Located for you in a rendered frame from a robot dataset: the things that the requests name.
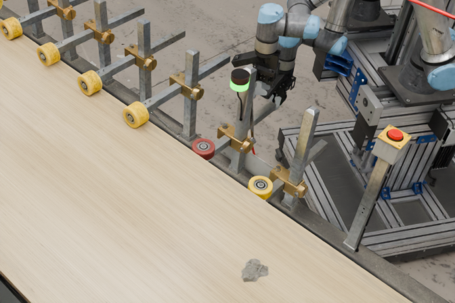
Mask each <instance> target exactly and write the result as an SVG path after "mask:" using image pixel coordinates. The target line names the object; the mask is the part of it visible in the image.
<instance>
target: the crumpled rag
mask: <svg viewBox="0 0 455 303"><path fill-rule="evenodd" d="M260 262H261V261H260V259H258V258H254V259H249V260H248V261H247V262H246V263H244V265H245V268H244V269H242V271H241V273H242V275H241V277H240V278H242V279H243V281H244V282H249V281H253V282H256V281H257V280H258V278H260V277H266V276H267V275H269V271H268V270H269V269H268V268H269V267H268V266H265V265H263V264H261V263H260Z"/></svg>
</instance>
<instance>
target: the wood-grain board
mask: <svg viewBox="0 0 455 303"><path fill-rule="evenodd" d="M38 47H40V46H39V45H38V44H36V43H35V42H34V41H32V40H30V39H29V38H28V37H26V36H25V35H23V34H22V35H20V36H19V37H16V38H14V39H11V40H9V39H7V38H6V37H5V36H4V35H3V33H2V32H1V29H0V274H1V275H2V276H3V277H4V278H5V279H6V280H7V281H8V282H9V283H10V284H11V285H12V287H13V288H14V289H15V290H16V291H17V292H18V293H19V294H20V295H21V296H22V297H23V298H24V299H25V300H26V301H27V302H28V303H412V302H411V301H409V300H408V299H406V298H405V297H403V296H402V295H401V294H399V293H397V292H396V291H395V290H394V289H392V288H390V287H389V286H388V285H386V284H385V283H383V282H382V281H380V280H379V279H377V278H376V277H375V276H373V275H371V274H370V273H369V272H367V271H366V270H364V269H363V268H362V267H360V266H358V265H357V264H356V263H354V262H353V261H351V260H350V259H348V258H347V257H346V256H344V255H342V254H341V253H340V252H338V251H336V250H335V249H334V248H332V247H331V246H329V245H328V244H327V243H325V242H324V241H322V240H321V239H319V238H318V237H316V236H315V235H314V234H312V233H310V232H309V231H308V230H307V229H305V228H303V227H302V226H301V225H299V224H298V223H296V222H295V221H293V220H292V219H290V218H289V217H287V216H286V215H285V214H283V213H281V212H280V211H279V210H277V209H276V208H274V207H273V206H271V205H270V204H268V203H267V202H266V201H264V200H262V199H261V198H260V197H259V196H257V195H255V194H254V193H253V192H251V191H249V190H248V189H247V188H246V187H244V186H242V185H241V184H240V183H238V182H237V181H235V180H233V179H232V178H231V177H229V176H228V175H226V174H225V173H224V172H222V171H220V170H219V169H218V168H216V167H215V166H213V165H212V164H211V163H209V162H207V161H206V160H205V159H203V158H201V157H200V156H199V155H198V154H196V153H194V152H193V151H192V150H190V149H189V148H187V147H186V146H184V145H183V144H181V143H180V142H179V141H177V140H176V139H174V138H172V136H170V135H168V134H167V133H166V132H164V131H162V130H161V129H160V128H158V127H157V126H155V125H154V124H152V123H151V122H150V121H147V122H145V123H143V124H142V125H140V126H139V127H137V128H133V127H131V126H129V125H128V124H127V122H126V121H125V119H124V117H123V109H124V108H126V107H127V106H126V105H125V104H124V103H122V102H121V101H119V100H118V99H116V98H115V97H113V96H112V95H111V94H109V93H107V92H106V91H105V90H103V89H100V90H99V91H96V92H95V93H93V94H91V95H86V94H84V92H82V90H81V89H80V87H79V85H78V82H77V78H78V76H80V75H81V74H80V73H78V72H77V71H76V70H74V69H73V68H71V67H70V66H68V65H67V64H65V63H64V62H63V61H61V60H59V61H58V62H56V63H54V64H52V65H49V66H45V65H44V64H42V63H41V61H40V59H39V58H38V56H37V48H38ZM254 258H258V259H260V261H261V262H260V263H261V264H263V265H265V266H268V267H269V268H268V269H269V270H268V271H269V275H267V276H266V277H260V278H258V280H257V281H256V282H253V281H249V282H244V281H243V279H242V278H240V277H241V275H242V273H241V271H242V269H244V268H245V265H244V263H246V262H247V261H248V260H249V259H254Z"/></svg>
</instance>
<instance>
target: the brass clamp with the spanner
mask: <svg viewBox="0 0 455 303"><path fill-rule="evenodd" d="M226 124H227V126H228V128H227V129H223V128H222V126H223V125H221V126H220V127H219V128H218V129H217V138H218V139H220V138H221V137H223V136H224V135H225V136H227V137H229V138H230V139H231V140H230V145H229V146H230V147H232V148H233V149H235V150H236V151H237V152H239V153H241V152H244V153H246V154H247V153H249V152H250V151H251V150H252V148H253V145H254V143H253V142H252V141H251V140H250V137H249V136H247V138H246V139H244V140H243V141H240V140H238V139H237V138H235V137H234V132H235V127H233V126H232V125H230V124H229V123H227V122H226Z"/></svg>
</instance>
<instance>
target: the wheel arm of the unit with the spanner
mask: <svg viewBox="0 0 455 303"><path fill-rule="evenodd" d="M274 110H276V104H275V103H273V102H272V101H270V102H268V103H267V104H265V105H264V106H263V107H262V108H260V109H259V110H257V111H256V112H255V113H254V114H253V116H254V126H255V125H256V124H258V123H259V122H261V121H262V120H263V119H264V118H265V117H267V116H268V115H270V114H271V113H272V112H273V111H274ZM230 140H231V139H230V138H229V137H227V136H225V135H224V136H223V137H221V138H220V139H218V140H217V141H216V142H214V144H215V155H214V156H213V157H215V156H216V155H217V154H218V153H219V152H221V151H222V150H224V149H225V148H226V147H227V146H229V145H230ZM210 160H211V159H210ZM210 160H207V162H208V161H210Z"/></svg>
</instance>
